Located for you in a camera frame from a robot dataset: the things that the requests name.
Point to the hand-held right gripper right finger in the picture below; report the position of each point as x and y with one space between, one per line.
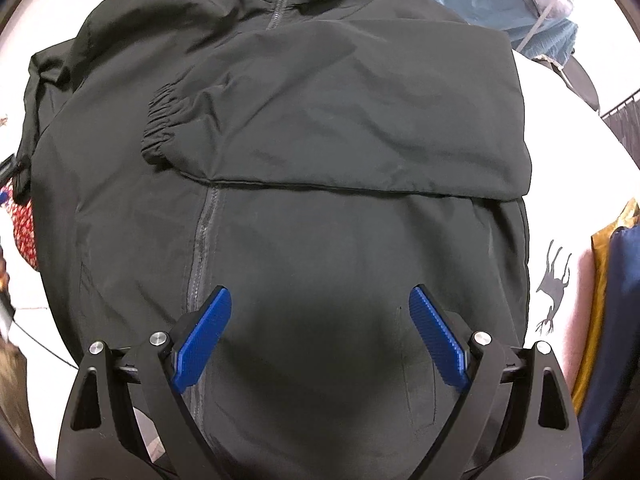
437 337

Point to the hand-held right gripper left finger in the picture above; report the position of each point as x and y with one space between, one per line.
202 340

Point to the black round stool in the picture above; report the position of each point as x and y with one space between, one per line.
582 80

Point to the black zip jacket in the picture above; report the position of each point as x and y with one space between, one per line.
310 240

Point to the pink polka dot bed sheet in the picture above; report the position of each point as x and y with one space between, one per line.
565 185

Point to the red floral garment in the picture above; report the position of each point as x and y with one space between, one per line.
22 235

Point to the navy blue garment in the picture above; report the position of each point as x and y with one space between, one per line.
615 335

